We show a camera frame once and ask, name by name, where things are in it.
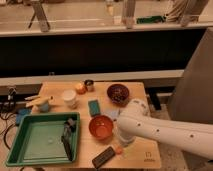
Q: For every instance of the black rectangular eraser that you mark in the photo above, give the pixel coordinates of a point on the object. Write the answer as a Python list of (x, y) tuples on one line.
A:
[(103, 157)]

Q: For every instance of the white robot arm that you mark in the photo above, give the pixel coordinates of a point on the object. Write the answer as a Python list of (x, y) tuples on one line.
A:
[(133, 121)]

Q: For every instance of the dark purple bowl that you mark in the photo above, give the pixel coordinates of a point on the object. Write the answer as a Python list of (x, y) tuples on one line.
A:
[(118, 93)]

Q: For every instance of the red bowl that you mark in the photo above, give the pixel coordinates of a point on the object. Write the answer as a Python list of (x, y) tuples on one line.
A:
[(101, 127)]

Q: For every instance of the small metal can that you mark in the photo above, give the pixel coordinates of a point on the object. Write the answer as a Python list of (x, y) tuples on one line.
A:
[(89, 84)]

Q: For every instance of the teal sponge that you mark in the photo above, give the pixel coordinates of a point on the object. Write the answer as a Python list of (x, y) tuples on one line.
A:
[(94, 108)]

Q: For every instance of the orange fruit toy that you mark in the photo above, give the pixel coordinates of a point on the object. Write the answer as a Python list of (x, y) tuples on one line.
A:
[(80, 88)]

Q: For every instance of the grey blue cloth square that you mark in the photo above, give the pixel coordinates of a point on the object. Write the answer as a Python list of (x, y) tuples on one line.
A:
[(112, 113)]

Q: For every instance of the white paper cup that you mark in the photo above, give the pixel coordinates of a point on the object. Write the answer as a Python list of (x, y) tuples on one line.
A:
[(69, 97)]

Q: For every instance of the black object in tray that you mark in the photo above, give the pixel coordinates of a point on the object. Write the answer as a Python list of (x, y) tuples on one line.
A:
[(69, 128)]

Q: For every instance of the orange carrot toy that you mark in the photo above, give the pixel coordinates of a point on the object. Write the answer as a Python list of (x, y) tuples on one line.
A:
[(118, 150)]

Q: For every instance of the blue cup with banana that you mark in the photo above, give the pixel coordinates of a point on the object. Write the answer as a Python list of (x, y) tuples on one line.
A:
[(41, 104)]

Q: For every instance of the green plastic tray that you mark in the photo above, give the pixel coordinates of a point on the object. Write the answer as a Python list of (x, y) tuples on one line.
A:
[(38, 140)]

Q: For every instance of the blue box on left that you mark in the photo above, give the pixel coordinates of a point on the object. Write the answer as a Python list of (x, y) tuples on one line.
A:
[(20, 114)]

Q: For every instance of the wooden spatula handle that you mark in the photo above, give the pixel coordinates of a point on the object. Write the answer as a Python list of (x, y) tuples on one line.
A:
[(32, 97)]

